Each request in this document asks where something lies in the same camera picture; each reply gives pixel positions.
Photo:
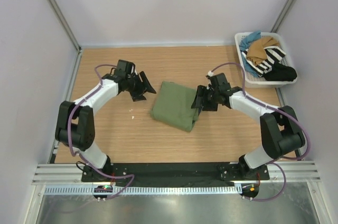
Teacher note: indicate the tan tank top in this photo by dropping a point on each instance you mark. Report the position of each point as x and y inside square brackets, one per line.
[256, 52]

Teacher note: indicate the white slotted cable duct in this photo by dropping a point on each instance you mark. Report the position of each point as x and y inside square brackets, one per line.
[106, 190]

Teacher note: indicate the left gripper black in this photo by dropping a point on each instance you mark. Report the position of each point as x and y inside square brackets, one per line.
[138, 95]

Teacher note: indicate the green tank top blue trim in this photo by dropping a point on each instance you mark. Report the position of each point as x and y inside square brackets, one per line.
[173, 106]

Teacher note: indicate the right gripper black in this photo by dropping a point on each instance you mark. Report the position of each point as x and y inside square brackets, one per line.
[202, 92]

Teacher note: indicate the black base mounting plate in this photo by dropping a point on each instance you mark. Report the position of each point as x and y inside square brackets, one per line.
[188, 175]

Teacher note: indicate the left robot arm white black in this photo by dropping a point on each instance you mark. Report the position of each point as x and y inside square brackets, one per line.
[76, 119]

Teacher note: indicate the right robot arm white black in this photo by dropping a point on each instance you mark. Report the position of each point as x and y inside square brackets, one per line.
[279, 127]

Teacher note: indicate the black white striped tank top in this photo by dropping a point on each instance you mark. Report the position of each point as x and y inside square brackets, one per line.
[274, 55]

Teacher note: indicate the left aluminium corner post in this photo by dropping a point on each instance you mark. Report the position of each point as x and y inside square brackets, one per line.
[59, 15]

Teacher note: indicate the aluminium corner post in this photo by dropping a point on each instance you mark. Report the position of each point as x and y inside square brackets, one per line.
[59, 15]
[287, 2]

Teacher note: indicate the right aluminium corner post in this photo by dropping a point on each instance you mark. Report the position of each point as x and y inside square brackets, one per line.
[287, 2]

